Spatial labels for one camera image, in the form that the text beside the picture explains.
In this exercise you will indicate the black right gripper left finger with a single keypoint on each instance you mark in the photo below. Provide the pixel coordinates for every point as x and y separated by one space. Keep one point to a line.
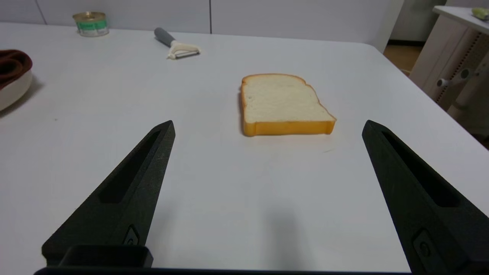
130 191

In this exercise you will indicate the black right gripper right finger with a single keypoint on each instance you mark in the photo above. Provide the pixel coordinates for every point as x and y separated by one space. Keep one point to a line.
424 198

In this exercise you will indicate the beige round plate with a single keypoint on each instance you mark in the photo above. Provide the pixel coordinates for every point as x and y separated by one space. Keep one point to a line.
13 91

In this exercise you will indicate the white desk leg with knobs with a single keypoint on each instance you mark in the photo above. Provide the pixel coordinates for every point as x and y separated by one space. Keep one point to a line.
470 84

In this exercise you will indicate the white side desk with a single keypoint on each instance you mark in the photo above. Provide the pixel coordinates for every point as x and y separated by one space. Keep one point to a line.
450 42

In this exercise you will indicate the small tin can green label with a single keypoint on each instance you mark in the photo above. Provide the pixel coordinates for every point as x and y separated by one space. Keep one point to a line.
91 25

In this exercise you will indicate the white toast bread slice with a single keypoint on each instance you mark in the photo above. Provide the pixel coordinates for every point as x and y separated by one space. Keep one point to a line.
279 103

